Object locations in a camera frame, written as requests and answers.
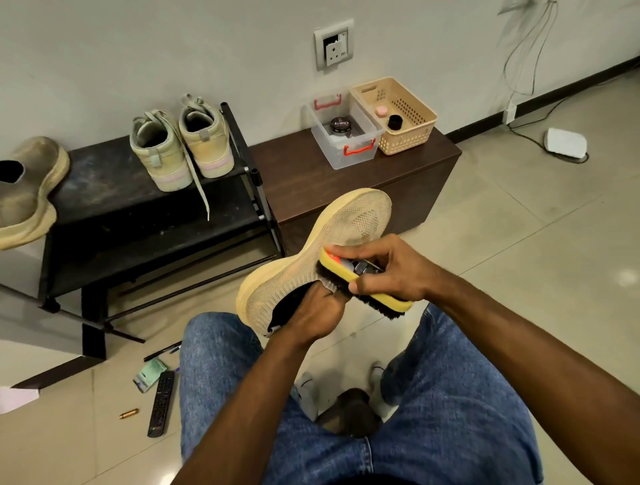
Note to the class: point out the pink round lid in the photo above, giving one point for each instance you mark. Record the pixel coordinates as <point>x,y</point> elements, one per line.
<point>382,111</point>

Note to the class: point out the pale green lace-up shoe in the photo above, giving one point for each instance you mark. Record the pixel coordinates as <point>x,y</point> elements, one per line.
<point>208,140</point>
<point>160,152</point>

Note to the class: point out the person's right leg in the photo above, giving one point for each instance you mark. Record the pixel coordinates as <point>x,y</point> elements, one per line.
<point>460,420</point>

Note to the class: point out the black metal shoe rack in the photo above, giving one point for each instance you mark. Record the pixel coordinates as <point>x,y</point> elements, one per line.
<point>160,225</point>

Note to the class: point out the black round polish tin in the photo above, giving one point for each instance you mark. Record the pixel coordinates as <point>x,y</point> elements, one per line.
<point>341,125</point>

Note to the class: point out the person's right hand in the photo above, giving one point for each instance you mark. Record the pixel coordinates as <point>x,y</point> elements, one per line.
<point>405,270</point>

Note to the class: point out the dark brown wooden cabinet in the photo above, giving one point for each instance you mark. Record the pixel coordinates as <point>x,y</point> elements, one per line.
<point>290,170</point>

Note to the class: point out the small black round cap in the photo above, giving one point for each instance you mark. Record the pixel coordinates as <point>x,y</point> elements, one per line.
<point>395,122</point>

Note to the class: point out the white paper sheet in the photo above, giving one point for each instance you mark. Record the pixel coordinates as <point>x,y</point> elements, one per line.
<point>18,400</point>

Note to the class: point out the person's left hand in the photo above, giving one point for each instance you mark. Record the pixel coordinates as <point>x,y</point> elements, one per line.
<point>315,315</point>

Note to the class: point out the clear plastic storage box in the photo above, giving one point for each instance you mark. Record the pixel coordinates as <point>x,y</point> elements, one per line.
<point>348,150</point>

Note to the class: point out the small brass cylinder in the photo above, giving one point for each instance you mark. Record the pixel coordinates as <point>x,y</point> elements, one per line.
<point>129,413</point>

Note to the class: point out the green paper packet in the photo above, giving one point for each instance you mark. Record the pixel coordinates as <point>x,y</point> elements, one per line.
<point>150,375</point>

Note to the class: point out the black remote control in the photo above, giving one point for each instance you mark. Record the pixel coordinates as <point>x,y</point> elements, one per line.
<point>161,404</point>

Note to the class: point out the person's left forearm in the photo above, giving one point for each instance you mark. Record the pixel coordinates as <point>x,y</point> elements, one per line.
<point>245,420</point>

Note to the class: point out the worn tan slip-on shoe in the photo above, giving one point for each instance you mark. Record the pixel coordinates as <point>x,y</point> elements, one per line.
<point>345,220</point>
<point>25,190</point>

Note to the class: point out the black pen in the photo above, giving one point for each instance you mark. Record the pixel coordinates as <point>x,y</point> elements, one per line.
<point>162,351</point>

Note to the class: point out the white router box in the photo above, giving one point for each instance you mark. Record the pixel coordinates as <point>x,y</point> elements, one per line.
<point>567,144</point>

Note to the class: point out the person's leg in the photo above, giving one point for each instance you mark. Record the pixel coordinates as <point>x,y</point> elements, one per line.
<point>220,375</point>
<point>460,420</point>

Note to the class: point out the white wall plug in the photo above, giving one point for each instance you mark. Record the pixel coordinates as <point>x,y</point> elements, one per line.
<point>510,111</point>

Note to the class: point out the beige plastic basket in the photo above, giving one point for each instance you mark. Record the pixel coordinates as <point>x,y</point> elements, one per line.
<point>408,113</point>

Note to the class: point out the black orange shoe brush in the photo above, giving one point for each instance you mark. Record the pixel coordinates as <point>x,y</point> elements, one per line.
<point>335,268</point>

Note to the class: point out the person's right forearm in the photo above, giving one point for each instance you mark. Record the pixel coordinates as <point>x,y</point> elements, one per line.
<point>545,385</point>

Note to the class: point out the person's left leg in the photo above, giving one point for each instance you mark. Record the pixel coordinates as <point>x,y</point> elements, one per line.
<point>220,375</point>

